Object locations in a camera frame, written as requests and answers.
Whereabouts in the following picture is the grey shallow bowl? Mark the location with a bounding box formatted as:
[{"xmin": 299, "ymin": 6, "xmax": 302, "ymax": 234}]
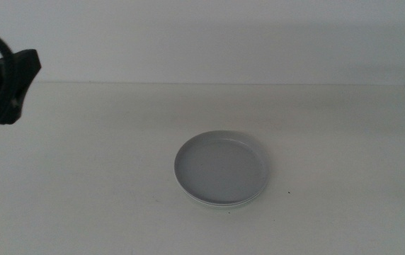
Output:
[{"xmin": 173, "ymin": 130, "xmax": 270, "ymax": 206}]

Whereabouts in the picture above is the white shallow bowl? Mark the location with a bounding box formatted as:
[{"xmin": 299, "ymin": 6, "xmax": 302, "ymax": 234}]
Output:
[
  {"xmin": 178, "ymin": 186, "xmax": 262, "ymax": 210},
  {"xmin": 175, "ymin": 178, "xmax": 266, "ymax": 208}
]

